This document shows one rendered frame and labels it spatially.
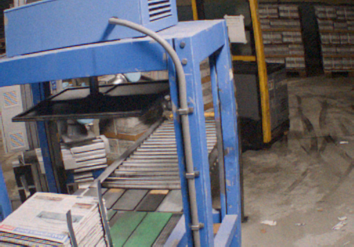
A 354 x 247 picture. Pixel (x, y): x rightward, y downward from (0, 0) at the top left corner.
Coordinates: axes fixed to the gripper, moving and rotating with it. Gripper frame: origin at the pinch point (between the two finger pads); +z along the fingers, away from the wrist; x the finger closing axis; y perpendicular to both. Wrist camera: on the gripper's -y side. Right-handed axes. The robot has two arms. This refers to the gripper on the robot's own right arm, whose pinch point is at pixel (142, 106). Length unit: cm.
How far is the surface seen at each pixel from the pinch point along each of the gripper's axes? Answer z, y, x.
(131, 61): -141, 63, 176
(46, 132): -54, 25, 143
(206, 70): 4, 8, -96
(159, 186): -96, -6, 113
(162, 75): 20, 12, -54
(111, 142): 32.7, -28.2, 2.2
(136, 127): 7.7, -15.6, -0.2
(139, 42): -144, 69, 175
